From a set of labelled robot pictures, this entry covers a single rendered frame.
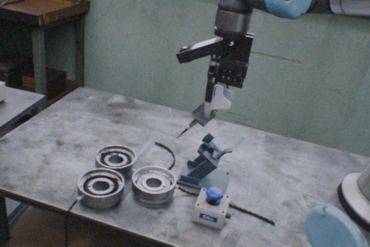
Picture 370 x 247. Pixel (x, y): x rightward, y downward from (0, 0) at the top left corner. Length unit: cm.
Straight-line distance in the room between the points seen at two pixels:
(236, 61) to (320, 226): 37
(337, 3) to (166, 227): 57
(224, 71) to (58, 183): 48
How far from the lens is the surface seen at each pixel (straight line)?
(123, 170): 93
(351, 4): 75
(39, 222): 121
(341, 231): 64
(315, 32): 233
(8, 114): 151
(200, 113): 88
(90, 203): 85
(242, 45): 80
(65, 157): 103
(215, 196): 82
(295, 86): 242
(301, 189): 105
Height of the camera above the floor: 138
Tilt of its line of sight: 27 degrees down
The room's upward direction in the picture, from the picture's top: 8 degrees clockwise
